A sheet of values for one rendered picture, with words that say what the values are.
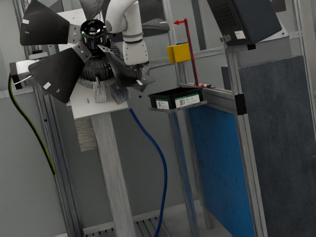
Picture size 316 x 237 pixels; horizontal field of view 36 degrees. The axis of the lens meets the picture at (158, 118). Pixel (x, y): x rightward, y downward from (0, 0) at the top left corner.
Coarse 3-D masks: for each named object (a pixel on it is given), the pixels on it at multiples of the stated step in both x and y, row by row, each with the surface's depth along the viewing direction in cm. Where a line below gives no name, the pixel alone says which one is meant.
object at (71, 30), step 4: (72, 24) 225; (72, 28) 225; (76, 28) 225; (72, 32) 226; (76, 32) 225; (68, 36) 226; (72, 36) 226; (76, 36) 226; (80, 36) 225; (68, 40) 227; (72, 40) 227; (76, 40) 226
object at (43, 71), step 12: (72, 48) 217; (48, 60) 211; (60, 60) 213; (72, 60) 216; (36, 72) 208; (48, 72) 210; (60, 72) 212; (72, 72) 216; (60, 84) 212; (72, 84) 215; (60, 96) 210
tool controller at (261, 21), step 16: (208, 0) 173; (224, 0) 157; (240, 0) 151; (256, 0) 151; (224, 16) 164; (240, 16) 152; (256, 16) 152; (272, 16) 153; (224, 32) 172; (240, 32) 158; (256, 32) 153; (272, 32) 154
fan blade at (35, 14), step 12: (36, 0) 228; (36, 12) 227; (48, 12) 226; (24, 24) 228; (36, 24) 227; (48, 24) 226; (60, 24) 225; (24, 36) 228; (36, 36) 228; (48, 36) 227; (60, 36) 226
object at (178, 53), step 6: (168, 48) 265; (174, 48) 254; (180, 48) 255; (186, 48) 256; (168, 54) 268; (174, 54) 255; (180, 54) 255; (186, 54) 256; (174, 60) 256; (180, 60) 256; (186, 60) 256
